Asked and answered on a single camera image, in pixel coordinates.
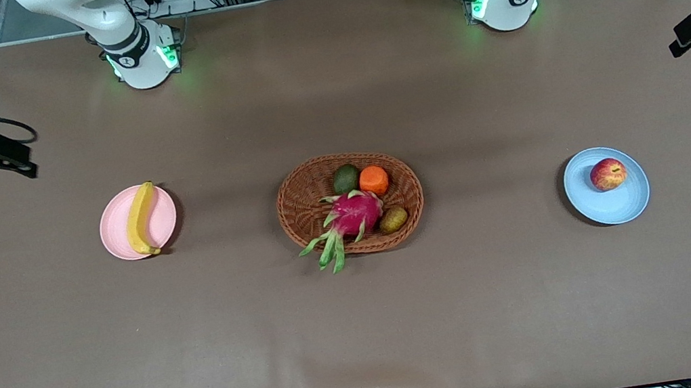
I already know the brown kiwi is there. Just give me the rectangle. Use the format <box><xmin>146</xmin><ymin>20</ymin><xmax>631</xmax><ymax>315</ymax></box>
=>
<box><xmin>377</xmin><ymin>204</ymin><xmax>411</xmax><ymax>236</ymax></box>

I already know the red apple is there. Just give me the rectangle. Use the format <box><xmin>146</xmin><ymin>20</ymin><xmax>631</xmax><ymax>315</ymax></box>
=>
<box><xmin>588</xmin><ymin>155</ymin><xmax>630</xmax><ymax>194</ymax></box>

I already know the blue plate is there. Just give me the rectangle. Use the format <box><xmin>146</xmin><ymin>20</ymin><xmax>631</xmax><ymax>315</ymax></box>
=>
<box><xmin>559</xmin><ymin>140</ymin><xmax>655</xmax><ymax>232</ymax></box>

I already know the pink plate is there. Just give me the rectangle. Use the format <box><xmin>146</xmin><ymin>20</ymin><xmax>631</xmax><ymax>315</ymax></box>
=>
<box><xmin>94</xmin><ymin>179</ymin><xmax>184</xmax><ymax>265</ymax></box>

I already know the brown table cloth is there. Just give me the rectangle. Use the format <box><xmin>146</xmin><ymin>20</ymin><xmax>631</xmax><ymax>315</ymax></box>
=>
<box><xmin>0</xmin><ymin>0</ymin><xmax>691</xmax><ymax>388</ymax></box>

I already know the pink dragon fruit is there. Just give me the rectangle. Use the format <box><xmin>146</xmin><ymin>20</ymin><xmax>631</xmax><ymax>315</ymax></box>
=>
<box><xmin>290</xmin><ymin>186</ymin><xmax>394</xmax><ymax>279</ymax></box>

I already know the orange fruit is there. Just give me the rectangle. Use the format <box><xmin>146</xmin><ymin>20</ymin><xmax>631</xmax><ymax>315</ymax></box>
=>
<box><xmin>357</xmin><ymin>163</ymin><xmax>392</xmax><ymax>200</ymax></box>

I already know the green avocado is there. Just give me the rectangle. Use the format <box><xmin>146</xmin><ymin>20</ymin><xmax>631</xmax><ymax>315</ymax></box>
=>
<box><xmin>330</xmin><ymin>162</ymin><xmax>363</xmax><ymax>197</ymax></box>

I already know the brown wicker basket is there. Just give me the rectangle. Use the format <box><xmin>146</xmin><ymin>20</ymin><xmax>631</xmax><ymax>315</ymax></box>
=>
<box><xmin>270</xmin><ymin>142</ymin><xmax>432</xmax><ymax>266</ymax></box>

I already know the yellow banana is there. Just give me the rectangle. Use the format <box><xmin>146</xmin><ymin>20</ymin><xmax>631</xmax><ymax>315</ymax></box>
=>
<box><xmin>119</xmin><ymin>180</ymin><xmax>165</xmax><ymax>260</ymax></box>

